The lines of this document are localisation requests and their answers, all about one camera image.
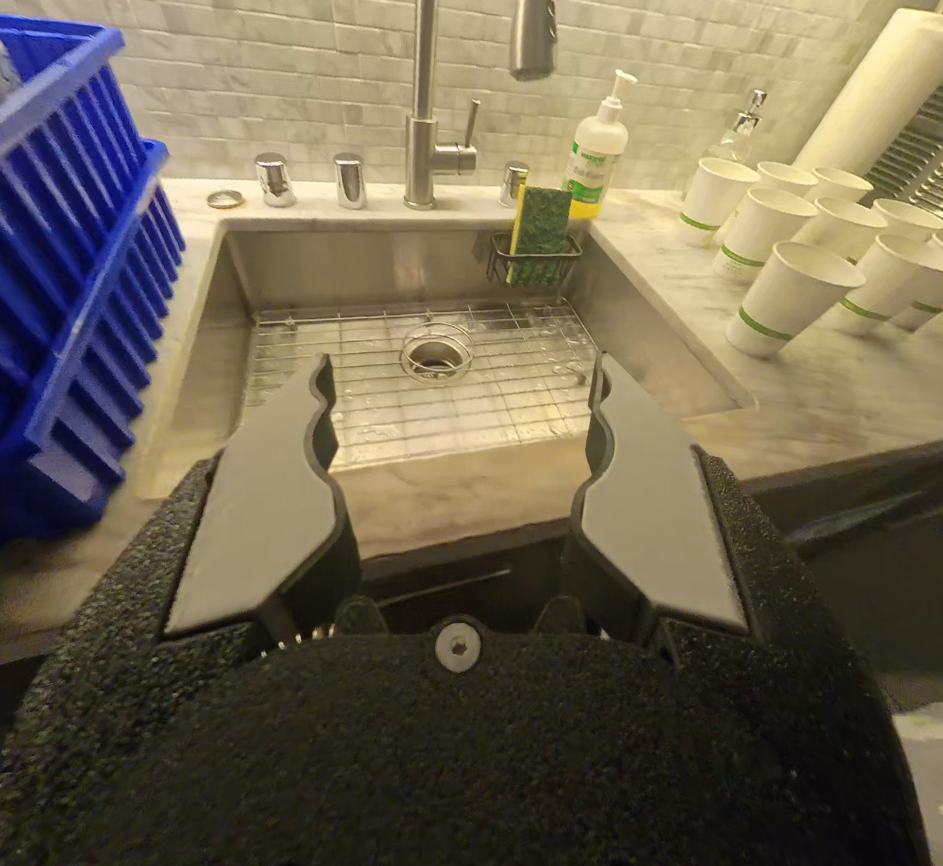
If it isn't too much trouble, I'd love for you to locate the green and yellow sponge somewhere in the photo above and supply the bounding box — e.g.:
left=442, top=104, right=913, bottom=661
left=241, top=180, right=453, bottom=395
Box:
left=505, top=184, right=574, bottom=286

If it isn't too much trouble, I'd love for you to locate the white paper towel roll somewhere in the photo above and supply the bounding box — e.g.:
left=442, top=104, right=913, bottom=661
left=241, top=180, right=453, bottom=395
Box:
left=792, top=6, right=943, bottom=178

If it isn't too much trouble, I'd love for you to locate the stainless steel sink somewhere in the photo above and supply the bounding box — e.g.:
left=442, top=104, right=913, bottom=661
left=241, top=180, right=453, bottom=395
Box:
left=136, top=214, right=756, bottom=499

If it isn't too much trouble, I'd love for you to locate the person's grey mottled garment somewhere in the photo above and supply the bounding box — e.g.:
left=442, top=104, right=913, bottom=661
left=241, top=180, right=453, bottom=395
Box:
left=891, top=711, right=943, bottom=866

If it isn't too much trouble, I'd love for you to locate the glass soap dispenser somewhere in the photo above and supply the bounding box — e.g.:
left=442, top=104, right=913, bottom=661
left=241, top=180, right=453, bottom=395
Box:
left=703, top=88, right=769, bottom=167

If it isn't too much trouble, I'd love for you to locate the group of white paper cups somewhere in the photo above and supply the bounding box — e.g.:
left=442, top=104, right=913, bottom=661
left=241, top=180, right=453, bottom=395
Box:
left=676, top=157, right=943, bottom=360

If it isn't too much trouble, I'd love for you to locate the dish soap pump bottle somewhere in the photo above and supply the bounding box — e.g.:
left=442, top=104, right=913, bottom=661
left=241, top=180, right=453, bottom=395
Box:
left=561, top=69, right=639, bottom=221

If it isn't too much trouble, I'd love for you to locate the steel kitchen faucet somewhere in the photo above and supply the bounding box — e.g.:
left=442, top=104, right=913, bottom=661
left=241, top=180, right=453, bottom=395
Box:
left=403, top=0, right=482, bottom=211

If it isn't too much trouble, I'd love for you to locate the steel sink drain strainer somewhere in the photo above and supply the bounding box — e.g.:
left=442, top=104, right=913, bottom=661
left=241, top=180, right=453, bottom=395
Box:
left=400, top=323, right=476, bottom=382

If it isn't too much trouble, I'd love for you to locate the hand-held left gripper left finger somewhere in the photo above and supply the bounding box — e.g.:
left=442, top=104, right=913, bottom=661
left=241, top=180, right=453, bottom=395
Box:
left=164, top=354, right=363, bottom=653

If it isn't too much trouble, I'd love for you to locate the steel faucet spray head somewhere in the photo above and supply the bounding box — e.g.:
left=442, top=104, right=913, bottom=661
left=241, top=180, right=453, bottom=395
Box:
left=510, top=0, right=558, bottom=82

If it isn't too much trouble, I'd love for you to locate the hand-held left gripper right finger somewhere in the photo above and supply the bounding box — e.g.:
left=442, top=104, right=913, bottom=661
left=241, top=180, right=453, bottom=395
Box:
left=560, top=352, right=750, bottom=652

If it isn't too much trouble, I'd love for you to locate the blue plastic crate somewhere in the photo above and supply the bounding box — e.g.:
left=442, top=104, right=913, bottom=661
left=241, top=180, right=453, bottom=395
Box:
left=0, top=13, right=150, bottom=336
left=0, top=139, right=187, bottom=544

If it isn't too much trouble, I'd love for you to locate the black wire sponge holder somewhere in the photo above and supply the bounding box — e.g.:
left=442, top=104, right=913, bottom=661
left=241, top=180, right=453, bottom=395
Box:
left=475, top=232, right=584, bottom=290

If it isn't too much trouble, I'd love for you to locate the wire sink grid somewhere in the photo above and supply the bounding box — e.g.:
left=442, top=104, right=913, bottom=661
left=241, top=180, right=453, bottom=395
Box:
left=245, top=296, right=601, bottom=448

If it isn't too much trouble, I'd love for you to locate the marble desk countertop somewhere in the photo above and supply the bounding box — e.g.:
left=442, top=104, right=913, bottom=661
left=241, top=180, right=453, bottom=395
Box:
left=0, top=173, right=943, bottom=649

